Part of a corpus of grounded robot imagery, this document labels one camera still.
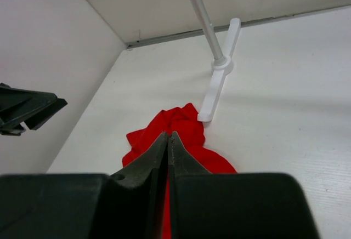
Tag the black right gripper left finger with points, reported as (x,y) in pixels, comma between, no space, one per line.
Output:
(143,185)

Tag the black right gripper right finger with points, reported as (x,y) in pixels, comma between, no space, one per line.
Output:
(192,198)

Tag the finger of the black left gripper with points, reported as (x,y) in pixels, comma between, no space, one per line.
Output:
(32,108)

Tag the red t shirt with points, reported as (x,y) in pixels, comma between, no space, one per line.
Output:
(184,121)

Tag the white clothes rack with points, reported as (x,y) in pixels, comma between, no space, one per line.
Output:
(222,63)

